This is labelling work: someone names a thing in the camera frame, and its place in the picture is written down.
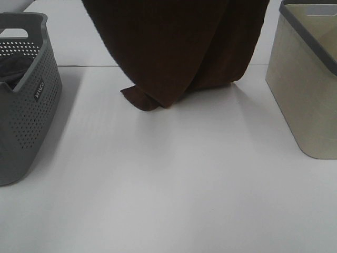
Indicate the brown towel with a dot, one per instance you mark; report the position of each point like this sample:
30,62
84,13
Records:
169,48

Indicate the grey perforated laundry basket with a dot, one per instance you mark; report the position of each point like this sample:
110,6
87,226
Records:
29,105

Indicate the dark grey cloth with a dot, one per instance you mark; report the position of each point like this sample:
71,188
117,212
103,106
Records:
14,67

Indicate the beige basket with grey rim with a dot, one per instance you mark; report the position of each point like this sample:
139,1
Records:
302,74

